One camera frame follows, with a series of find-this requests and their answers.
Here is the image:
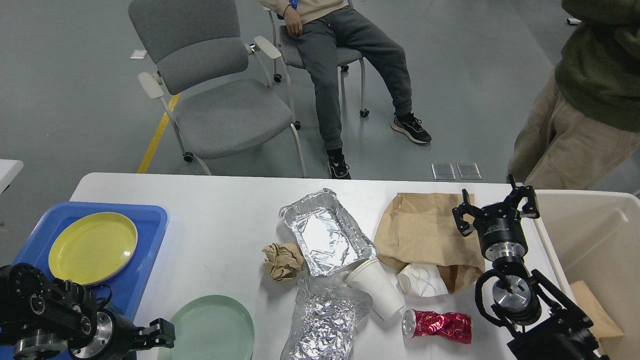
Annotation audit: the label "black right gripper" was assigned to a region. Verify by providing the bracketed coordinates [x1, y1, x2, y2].
[452, 174, 541, 262]

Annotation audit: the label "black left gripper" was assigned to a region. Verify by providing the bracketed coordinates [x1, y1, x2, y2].
[70, 310, 176, 360]

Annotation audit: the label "light green plate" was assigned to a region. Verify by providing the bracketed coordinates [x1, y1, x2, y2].
[157, 294, 255, 360]

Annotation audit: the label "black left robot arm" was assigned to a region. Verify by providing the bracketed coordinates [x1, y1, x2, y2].
[0, 263, 176, 360]

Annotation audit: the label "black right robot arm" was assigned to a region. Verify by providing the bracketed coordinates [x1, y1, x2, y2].
[452, 175, 608, 360]

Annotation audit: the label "metal floor plates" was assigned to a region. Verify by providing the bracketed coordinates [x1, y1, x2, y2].
[430, 162, 483, 181]

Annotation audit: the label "brown paper bag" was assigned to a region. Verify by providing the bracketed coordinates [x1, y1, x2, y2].
[374, 193, 486, 294]

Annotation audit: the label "crushed white paper cup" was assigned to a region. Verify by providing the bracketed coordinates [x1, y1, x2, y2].
[397, 263, 449, 297]

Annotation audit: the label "yellow plate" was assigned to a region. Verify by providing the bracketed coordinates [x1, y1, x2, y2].
[48, 211, 138, 286]

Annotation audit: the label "beige plastic bin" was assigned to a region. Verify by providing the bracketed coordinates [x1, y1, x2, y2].
[536, 190, 640, 360]

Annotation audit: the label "blue plastic tray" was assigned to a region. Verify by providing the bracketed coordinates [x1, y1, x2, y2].
[0, 201, 169, 360]

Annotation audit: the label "standing person green hoodie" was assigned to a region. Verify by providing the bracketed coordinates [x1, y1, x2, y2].
[507, 0, 640, 191]

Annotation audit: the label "crushed red can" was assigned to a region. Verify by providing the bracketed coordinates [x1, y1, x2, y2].
[401, 309, 473, 345]

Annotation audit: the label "crumpled brown paper ball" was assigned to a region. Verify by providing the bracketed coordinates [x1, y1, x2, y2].
[262, 242, 306, 282]

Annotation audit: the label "aluminium foil tray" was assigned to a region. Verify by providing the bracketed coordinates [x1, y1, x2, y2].
[279, 187, 378, 277]

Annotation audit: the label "brown paper in bin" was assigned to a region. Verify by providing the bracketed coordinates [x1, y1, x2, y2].
[569, 280, 624, 340]

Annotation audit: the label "crumpled aluminium foil sheet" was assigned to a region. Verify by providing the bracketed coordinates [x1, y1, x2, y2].
[280, 276, 373, 360]

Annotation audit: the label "white side table corner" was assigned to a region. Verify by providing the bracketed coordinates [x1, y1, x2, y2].
[0, 159, 25, 194]

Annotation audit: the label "empty grey chair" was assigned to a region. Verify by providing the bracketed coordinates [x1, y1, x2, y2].
[128, 0, 307, 177]

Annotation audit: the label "seated person grey trousers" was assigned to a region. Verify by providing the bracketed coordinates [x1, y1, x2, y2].
[260, 0, 433, 180]

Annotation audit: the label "occupied grey chair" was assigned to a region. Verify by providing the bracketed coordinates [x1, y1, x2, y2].
[262, 6, 370, 119]

